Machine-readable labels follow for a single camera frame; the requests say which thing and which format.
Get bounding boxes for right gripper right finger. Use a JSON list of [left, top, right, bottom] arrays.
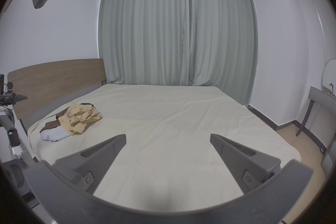
[[210, 134, 282, 196]]

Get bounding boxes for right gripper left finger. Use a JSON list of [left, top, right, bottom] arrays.
[[52, 134, 127, 194]]

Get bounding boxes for beige shorts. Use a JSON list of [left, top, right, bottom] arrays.
[[58, 103, 102, 136]]

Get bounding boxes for bed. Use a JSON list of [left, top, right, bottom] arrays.
[[7, 58, 302, 211]]

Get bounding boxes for brown garment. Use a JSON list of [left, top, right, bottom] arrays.
[[39, 103, 95, 134]]

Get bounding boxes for white garment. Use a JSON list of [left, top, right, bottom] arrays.
[[41, 126, 69, 142]]

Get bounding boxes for grey side table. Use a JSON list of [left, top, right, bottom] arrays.
[[296, 86, 336, 137]]

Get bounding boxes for pale green curtain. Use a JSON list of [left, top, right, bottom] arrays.
[[97, 0, 259, 108]]

